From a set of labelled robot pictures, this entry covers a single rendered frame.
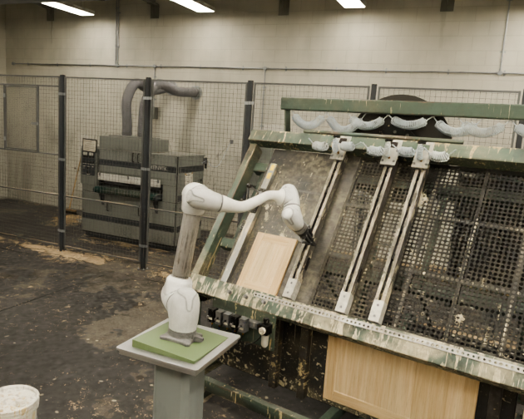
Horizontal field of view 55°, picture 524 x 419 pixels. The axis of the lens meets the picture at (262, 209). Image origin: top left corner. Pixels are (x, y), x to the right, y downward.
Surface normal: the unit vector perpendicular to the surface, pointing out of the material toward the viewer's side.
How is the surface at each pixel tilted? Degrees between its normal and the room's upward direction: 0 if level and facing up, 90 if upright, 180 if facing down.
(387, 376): 90
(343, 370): 90
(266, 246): 56
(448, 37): 90
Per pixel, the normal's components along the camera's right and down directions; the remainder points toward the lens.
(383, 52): -0.40, 0.12
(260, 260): -0.42, -0.47
